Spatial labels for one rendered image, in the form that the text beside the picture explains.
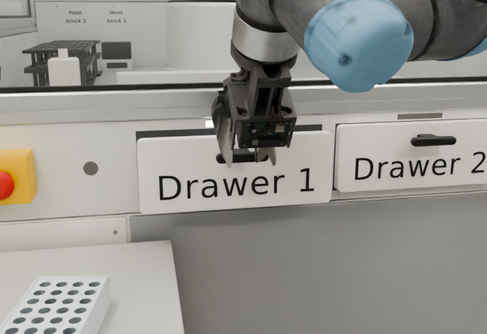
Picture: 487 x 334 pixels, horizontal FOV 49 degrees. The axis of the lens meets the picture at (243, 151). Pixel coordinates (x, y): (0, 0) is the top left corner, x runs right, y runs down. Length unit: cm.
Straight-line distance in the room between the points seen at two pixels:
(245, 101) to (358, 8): 22
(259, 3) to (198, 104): 33
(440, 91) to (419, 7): 47
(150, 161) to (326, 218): 32
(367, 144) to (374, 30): 48
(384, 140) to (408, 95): 8
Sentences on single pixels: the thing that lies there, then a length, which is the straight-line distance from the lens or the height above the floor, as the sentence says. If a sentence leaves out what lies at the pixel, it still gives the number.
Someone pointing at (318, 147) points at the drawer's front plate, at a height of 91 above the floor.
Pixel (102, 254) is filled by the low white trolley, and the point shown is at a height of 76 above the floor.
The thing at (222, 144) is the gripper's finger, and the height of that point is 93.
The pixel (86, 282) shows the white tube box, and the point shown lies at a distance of 67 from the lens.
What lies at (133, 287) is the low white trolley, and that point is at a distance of 72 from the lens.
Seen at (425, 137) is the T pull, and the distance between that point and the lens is 89.
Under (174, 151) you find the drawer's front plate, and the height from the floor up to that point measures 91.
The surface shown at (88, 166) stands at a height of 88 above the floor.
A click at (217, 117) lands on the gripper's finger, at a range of 67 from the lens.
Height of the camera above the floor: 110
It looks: 14 degrees down
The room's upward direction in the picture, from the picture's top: straight up
